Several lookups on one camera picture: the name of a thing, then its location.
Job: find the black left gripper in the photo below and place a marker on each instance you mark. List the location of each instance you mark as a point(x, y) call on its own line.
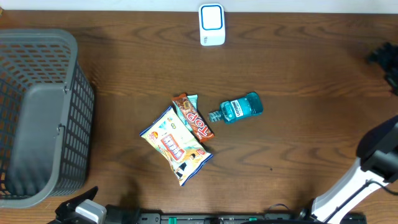
point(72, 203)

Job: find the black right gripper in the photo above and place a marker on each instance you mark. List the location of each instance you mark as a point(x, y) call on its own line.
point(385, 53)

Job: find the cream wet wipes pack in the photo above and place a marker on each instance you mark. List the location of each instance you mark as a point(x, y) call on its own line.
point(170, 137)

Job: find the orange chocolate bar wrapper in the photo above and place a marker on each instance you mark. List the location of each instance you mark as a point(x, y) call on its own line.
point(200, 129)

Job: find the mint green small packet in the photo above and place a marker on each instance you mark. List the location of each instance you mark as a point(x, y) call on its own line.
point(193, 100)

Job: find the blue mouthwash bottle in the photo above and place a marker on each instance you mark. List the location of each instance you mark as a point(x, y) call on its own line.
point(235, 110)

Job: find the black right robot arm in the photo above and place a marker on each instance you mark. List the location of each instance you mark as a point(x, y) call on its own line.
point(375, 167)

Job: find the white barcode scanner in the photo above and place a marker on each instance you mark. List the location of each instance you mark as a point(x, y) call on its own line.
point(212, 24)

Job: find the grey plastic basket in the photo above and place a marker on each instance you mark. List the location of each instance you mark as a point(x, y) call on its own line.
point(47, 108)

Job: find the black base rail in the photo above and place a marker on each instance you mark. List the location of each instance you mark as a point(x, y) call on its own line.
point(224, 218)

